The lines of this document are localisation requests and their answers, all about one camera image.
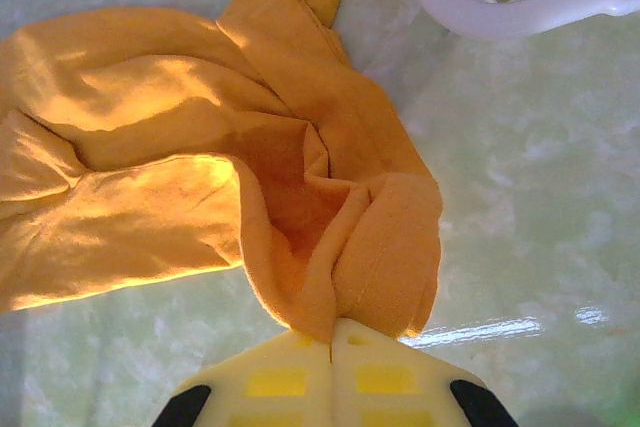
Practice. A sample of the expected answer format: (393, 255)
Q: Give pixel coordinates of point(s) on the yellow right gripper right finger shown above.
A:
(390, 377)

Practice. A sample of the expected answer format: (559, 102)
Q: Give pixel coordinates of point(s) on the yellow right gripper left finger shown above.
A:
(270, 382)

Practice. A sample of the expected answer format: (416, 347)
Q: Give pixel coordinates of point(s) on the yellow t-shirt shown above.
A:
(175, 147)

